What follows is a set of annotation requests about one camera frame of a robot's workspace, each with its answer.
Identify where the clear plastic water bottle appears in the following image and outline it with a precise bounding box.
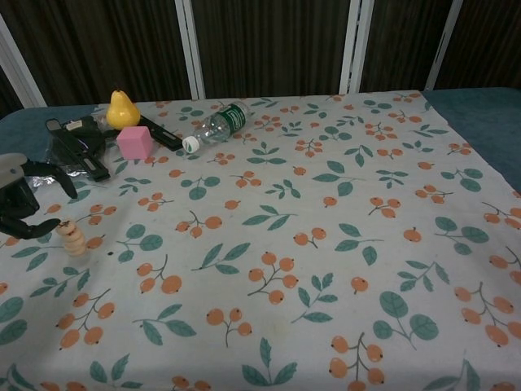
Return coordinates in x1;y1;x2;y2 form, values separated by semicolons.
182;100;252;155

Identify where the black item in plastic bag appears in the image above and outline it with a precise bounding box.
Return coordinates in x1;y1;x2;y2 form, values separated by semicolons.
30;115;109;191

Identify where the yellow pear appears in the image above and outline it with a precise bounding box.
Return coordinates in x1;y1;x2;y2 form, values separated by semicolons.
106;89;142;131

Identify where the pink foam cube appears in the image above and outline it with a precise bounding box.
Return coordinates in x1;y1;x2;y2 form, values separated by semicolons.
116;125;153;160

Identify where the floral print tablecloth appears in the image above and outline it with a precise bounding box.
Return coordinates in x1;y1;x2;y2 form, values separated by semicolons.
0;90;521;391

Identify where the white partition post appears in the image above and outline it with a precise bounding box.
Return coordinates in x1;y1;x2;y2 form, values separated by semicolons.
174;0;208;100
0;11;46;110
339;0;375;94
422;0;465;91

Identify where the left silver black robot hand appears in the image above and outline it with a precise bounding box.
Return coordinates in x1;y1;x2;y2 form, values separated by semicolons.
0;152;78;240

